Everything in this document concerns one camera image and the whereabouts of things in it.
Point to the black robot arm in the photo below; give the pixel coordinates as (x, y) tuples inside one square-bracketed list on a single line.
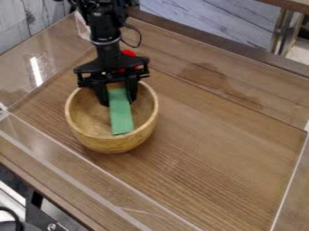
[(106, 16)]

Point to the clear acrylic tray wall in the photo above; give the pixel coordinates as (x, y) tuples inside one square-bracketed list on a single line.
[(96, 197)]

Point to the metal table leg background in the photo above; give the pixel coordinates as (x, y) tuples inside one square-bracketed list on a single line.
[(287, 31)]

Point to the red plush ball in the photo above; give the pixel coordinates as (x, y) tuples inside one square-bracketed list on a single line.
[(129, 53)]

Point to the black table frame leg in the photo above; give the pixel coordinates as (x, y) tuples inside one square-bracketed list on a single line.
[(46, 216)]

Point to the green stick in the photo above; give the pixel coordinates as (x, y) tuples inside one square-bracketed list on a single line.
[(121, 114)]

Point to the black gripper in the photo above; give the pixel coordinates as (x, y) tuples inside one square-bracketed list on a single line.
[(113, 66)]

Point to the brown wooden bowl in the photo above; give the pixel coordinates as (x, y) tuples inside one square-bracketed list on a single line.
[(90, 122)]

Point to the clear acrylic stand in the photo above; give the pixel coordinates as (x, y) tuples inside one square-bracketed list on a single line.
[(84, 28)]

